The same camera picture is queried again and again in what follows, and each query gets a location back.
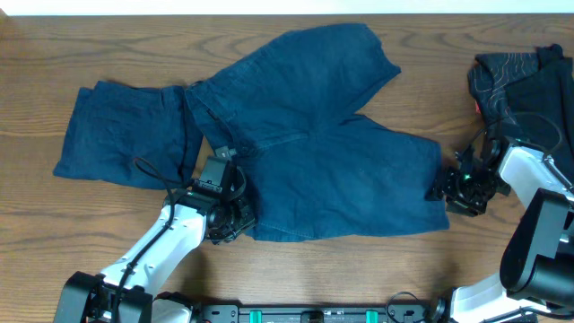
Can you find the folded navy blue shorts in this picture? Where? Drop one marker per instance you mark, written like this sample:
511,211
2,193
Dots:
112,124

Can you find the black patterned garment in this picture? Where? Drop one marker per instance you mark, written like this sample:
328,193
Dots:
531,96

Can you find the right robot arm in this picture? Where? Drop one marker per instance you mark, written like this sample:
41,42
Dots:
536,270

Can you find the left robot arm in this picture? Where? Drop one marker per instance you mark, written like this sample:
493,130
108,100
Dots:
212,207

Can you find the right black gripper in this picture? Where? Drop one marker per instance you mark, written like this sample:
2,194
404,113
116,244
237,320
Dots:
445,185

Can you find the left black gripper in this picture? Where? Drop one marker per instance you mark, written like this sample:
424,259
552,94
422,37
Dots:
244,203

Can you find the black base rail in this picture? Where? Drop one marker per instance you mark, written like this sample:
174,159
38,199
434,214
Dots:
400,313

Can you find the navy blue denim shorts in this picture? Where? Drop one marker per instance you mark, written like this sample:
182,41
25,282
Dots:
290,116

